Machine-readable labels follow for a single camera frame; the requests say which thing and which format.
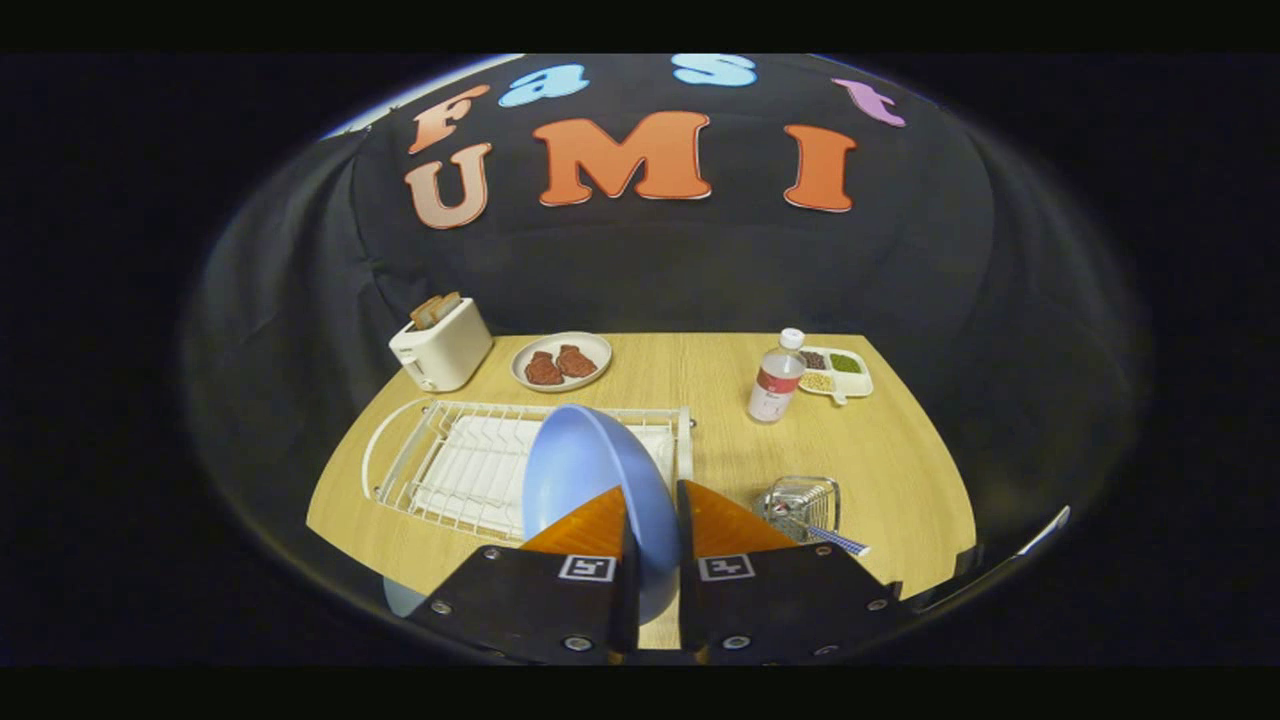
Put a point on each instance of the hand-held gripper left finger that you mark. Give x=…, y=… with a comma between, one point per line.
x=530, y=605

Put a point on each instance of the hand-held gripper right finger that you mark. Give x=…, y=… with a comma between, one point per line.
x=780, y=605

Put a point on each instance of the blue plate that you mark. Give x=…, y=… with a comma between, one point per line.
x=585, y=460

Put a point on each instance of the beige plate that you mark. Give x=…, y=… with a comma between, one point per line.
x=598, y=350

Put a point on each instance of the white drip tray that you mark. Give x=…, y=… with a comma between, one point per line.
x=480, y=465

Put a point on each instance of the clear bottle with red label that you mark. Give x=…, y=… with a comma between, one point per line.
x=775, y=385

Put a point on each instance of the white divided tray with beans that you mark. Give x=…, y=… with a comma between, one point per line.
x=855, y=385

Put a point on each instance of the brown meat piece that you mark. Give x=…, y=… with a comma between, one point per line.
x=577, y=361
x=543, y=370

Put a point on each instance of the white toaster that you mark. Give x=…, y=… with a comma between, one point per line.
x=445, y=350

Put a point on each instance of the brown toast slices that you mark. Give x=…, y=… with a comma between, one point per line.
x=435, y=310

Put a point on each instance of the black backdrop cloth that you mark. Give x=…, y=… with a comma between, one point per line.
x=650, y=270

